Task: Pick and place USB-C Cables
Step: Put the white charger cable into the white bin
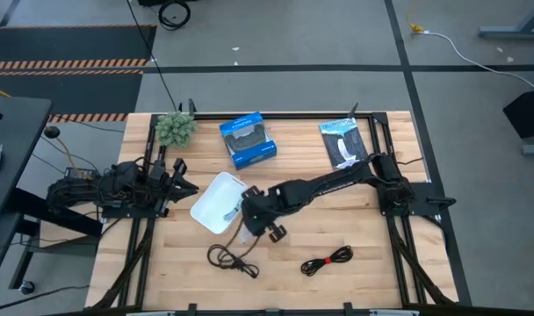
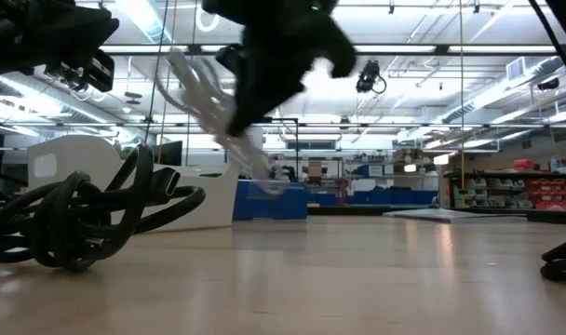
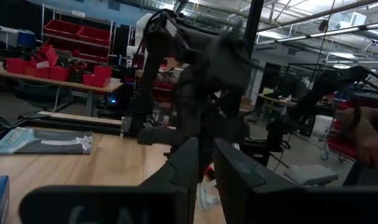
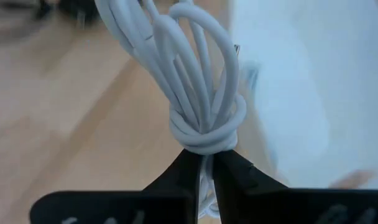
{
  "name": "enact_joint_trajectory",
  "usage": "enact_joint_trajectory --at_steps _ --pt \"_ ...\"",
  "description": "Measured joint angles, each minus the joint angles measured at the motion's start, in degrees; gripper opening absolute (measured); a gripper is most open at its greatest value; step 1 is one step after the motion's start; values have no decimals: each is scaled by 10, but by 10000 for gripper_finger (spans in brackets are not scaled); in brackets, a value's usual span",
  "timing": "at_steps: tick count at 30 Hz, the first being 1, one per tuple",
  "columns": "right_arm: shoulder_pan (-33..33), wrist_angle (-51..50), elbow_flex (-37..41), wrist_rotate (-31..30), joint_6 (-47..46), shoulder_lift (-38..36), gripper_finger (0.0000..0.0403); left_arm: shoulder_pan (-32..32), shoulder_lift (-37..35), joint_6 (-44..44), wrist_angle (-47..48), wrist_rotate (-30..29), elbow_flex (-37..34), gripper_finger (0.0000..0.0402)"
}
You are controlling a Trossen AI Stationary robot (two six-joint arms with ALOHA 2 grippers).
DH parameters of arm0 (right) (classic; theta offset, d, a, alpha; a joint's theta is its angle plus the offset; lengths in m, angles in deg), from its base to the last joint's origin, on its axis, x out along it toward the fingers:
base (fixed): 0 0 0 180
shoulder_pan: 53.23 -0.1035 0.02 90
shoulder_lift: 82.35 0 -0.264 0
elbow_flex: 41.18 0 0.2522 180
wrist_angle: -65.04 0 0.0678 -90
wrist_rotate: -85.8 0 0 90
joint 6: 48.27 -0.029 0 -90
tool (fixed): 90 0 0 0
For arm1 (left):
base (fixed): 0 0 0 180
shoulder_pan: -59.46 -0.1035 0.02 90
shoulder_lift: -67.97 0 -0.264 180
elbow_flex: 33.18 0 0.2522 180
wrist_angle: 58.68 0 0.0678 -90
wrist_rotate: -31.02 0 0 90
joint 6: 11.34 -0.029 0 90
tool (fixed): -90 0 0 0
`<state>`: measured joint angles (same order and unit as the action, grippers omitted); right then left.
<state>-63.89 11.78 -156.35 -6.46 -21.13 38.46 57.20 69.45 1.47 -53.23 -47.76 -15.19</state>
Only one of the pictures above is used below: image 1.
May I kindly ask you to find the long black floor cable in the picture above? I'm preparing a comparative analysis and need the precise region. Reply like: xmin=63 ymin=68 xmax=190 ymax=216
xmin=126 ymin=0 xmax=179 ymax=111

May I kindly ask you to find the white floor cable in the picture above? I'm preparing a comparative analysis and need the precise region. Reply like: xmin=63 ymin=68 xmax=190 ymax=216
xmin=423 ymin=30 xmax=534 ymax=91

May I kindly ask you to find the coiled black floor cable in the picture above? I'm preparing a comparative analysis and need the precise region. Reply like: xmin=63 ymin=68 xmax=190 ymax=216
xmin=157 ymin=0 xmax=192 ymax=32

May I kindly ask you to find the black power adapter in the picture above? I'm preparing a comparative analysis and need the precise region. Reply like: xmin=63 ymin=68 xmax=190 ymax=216
xmin=64 ymin=166 xmax=97 ymax=181

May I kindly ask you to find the yellow cable with plug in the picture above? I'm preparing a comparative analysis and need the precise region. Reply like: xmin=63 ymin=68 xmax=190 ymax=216
xmin=406 ymin=0 xmax=425 ymax=34

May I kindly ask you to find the black cable with red tie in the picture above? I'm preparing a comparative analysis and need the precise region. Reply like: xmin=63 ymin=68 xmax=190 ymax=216
xmin=299 ymin=244 xmax=354 ymax=277

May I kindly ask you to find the black hazard-striped floor mat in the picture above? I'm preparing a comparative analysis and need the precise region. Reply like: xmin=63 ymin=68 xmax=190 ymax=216
xmin=0 ymin=24 xmax=158 ymax=70
xmin=0 ymin=69 xmax=144 ymax=124

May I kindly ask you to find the green artificial succulent plant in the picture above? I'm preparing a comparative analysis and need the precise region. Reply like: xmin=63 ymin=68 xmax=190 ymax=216
xmin=155 ymin=111 xmax=198 ymax=149

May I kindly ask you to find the Yellowstone waterfall book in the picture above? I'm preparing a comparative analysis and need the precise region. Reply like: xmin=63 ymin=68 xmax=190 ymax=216
xmin=318 ymin=117 xmax=370 ymax=170

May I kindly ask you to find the blue game controller box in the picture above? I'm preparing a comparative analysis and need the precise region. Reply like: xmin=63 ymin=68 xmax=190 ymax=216
xmin=218 ymin=111 xmax=278 ymax=171

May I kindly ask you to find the black desk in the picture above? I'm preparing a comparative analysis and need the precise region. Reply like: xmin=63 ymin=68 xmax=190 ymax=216
xmin=0 ymin=95 xmax=104 ymax=295

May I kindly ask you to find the black box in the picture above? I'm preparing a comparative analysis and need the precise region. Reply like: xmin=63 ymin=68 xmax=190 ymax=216
xmin=502 ymin=89 xmax=534 ymax=140

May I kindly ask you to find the black aluminium table frame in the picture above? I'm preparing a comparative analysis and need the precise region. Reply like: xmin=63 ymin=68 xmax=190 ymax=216
xmin=90 ymin=111 xmax=473 ymax=316

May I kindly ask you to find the grey metal table leg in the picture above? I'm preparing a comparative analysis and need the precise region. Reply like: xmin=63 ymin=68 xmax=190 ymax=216
xmin=477 ymin=0 xmax=534 ymax=40

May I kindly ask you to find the dark brown USB-C cable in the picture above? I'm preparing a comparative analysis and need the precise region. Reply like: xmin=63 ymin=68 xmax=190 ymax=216
xmin=206 ymin=217 xmax=262 ymax=280

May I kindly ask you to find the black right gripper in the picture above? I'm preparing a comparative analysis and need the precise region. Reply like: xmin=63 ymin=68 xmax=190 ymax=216
xmin=242 ymin=185 xmax=288 ymax=243

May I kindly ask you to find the white plastic tray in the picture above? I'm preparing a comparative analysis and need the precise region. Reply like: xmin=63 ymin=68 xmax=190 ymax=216
xmin=190 ymin=171 xmax=249 ymax=235

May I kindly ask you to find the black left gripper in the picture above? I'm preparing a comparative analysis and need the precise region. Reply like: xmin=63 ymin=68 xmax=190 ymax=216
xmin=150 ymin=158 xmax=200 ymax=217

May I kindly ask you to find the white braided USB-C cable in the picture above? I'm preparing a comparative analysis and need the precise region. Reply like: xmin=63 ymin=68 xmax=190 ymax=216
xmin=222 ymin=199 xmax=244 ymax=223

